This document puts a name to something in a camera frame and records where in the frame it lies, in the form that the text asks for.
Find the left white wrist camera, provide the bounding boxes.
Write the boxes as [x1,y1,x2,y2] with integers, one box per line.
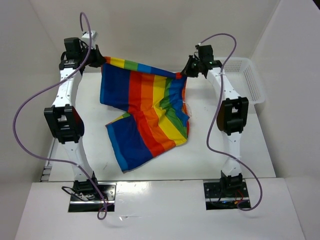
[80,30,98,49]

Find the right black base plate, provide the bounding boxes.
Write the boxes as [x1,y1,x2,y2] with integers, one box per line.
[203,181,251,210]

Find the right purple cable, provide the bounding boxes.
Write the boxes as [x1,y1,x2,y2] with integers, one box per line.
[196,33,263,212]

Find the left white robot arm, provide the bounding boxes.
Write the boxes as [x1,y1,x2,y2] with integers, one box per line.
[44,33,105,200]

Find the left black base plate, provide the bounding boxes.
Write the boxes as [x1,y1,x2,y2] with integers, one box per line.
[64,182,117,213]

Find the rainbow striped shorts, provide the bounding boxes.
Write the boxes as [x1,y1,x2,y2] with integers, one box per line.
[99,56,190,173]

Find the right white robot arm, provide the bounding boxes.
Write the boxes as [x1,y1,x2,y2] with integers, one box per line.
[181,44,249,197]

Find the white perforated plastic basket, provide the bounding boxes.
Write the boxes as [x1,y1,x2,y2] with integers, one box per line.
[223,57,266,105]

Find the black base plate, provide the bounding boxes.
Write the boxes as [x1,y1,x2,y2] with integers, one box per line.
[64,182,117,213]
[203,181,251,210]

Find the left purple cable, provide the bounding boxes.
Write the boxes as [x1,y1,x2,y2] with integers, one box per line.
[12,11,114,221]

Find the purple cable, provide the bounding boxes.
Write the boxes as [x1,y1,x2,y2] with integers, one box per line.
[12,11,114,221]
[196,33,263,212]

